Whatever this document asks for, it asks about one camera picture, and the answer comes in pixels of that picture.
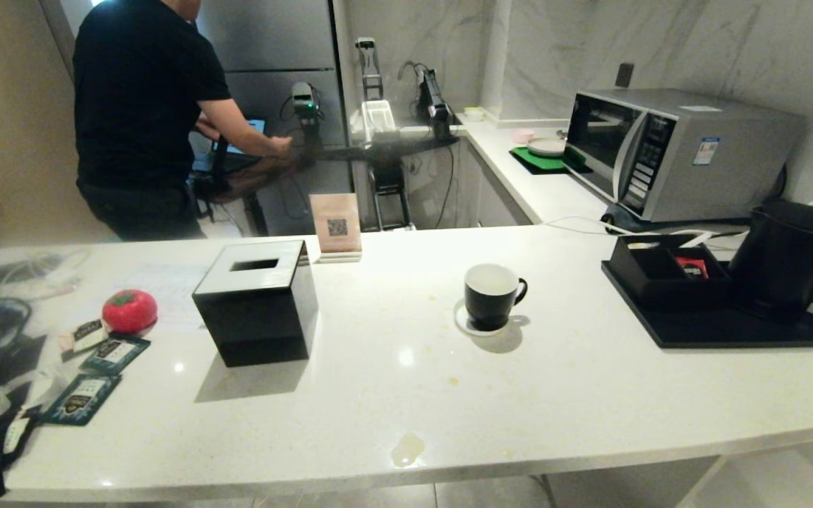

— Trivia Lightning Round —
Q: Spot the teal tea bag packet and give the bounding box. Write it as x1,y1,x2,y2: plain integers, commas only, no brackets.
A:
42,373,124,427
81,333,152,375

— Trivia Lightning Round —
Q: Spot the pale tea bag packet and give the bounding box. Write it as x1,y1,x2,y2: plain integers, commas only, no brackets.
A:
61,319,108,354

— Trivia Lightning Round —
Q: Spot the black cup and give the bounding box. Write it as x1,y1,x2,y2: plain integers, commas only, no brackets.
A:
464,263,529,332

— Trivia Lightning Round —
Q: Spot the black kettle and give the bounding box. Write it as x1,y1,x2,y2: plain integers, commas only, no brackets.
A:
727,199,813,322

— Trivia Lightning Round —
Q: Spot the red tomato-shaped object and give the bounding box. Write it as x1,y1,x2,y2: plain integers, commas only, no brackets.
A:
102,289,159,336

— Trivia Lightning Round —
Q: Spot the black tissue box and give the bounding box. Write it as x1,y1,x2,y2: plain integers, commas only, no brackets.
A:
192,239,320,368

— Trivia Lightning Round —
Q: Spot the person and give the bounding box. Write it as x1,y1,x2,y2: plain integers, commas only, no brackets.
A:
73,0,294,241

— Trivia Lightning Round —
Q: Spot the laptop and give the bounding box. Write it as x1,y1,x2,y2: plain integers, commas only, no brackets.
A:
191,118,267,174

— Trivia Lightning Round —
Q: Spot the pink code sign stand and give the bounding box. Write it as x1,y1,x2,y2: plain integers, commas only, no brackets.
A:
309,193,364,264

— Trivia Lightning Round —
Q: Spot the grey refrigerator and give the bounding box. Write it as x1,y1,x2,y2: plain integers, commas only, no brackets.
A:
195,0,352,235

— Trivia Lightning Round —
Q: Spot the white coaster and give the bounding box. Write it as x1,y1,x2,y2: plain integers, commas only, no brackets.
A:
453,298,514,337

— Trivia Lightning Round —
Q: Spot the dark shelf table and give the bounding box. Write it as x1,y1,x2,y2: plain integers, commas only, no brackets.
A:
306,134,461,232

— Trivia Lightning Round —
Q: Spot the green mat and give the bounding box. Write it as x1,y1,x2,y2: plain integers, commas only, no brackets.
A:
509,144,592,176

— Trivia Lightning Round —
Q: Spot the white plate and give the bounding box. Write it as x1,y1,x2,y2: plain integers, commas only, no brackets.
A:
526,136,569,158

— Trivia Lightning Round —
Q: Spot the black organizer box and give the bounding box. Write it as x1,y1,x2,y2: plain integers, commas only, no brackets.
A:
607,234,736,312

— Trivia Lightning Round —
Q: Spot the red packet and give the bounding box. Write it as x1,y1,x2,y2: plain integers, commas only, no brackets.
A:
675,256,710,280

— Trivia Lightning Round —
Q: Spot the black tray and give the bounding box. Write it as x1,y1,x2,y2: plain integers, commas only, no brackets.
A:
601,260,813,350

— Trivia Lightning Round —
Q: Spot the silver microwave oven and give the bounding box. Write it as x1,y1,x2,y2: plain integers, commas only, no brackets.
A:
563,87,807,224

